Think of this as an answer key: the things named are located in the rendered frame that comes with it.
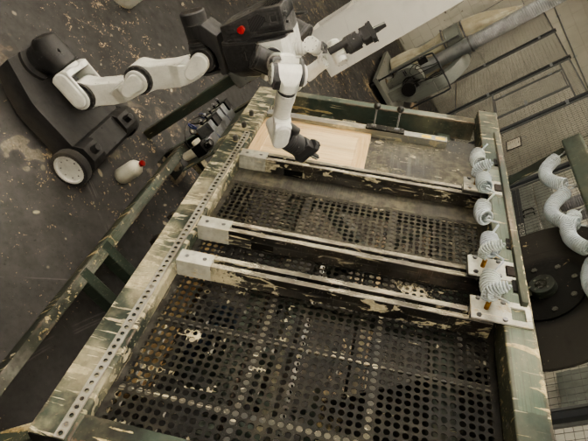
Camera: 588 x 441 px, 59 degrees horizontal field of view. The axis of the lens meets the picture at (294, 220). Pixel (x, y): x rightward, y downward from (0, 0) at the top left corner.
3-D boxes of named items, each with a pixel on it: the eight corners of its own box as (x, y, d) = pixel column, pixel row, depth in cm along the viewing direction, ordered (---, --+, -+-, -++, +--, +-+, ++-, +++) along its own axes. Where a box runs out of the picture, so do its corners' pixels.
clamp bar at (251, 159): (244, 158, 248) (244, 113, 234) (500, 203, 232) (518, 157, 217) (237, 170, 241) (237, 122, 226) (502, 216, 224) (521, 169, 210)
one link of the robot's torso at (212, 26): (173, 17, 225) (210, 10, 219) (185, 8, 235) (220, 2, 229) (193, 79, 240) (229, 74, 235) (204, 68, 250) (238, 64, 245)
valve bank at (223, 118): (199, 105, 290) (232, 85, 278) (216, 126, 296) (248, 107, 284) (163, 150, 252) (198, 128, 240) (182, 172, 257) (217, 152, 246)
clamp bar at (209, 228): (205, 226, 208) (202, 176, 193) (513, 285, 191) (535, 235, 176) (196, 241, 200) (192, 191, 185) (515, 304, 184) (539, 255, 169)
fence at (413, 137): (269, 115, 285) (269, 108, 282) (445, 143, 272) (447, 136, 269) (266, 120, 281) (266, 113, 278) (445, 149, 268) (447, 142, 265)
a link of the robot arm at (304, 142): (300, 168, 219) (281, 157, 210) (294, 151, 224) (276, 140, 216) (323, 151, 213) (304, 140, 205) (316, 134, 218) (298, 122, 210)
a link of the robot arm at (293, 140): (285, 155, 210) (266, 144, 201) (278, 136, 215) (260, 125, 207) (306, 138, 205) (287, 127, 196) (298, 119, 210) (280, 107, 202)
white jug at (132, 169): (118, 165, 303) (141, 151, 293) (130, 178, 307) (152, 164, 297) (110, 174, 296) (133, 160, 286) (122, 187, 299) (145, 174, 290)
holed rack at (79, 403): (244, 131, 259) (244, 130, 259) (250, 132, 259) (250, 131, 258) (52, 437, 132) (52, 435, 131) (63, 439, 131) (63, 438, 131)
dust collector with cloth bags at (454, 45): (378, 55, 858) (513, -22, 749) (399, 91, 882) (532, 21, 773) (366, 83, 748) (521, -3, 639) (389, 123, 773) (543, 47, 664)
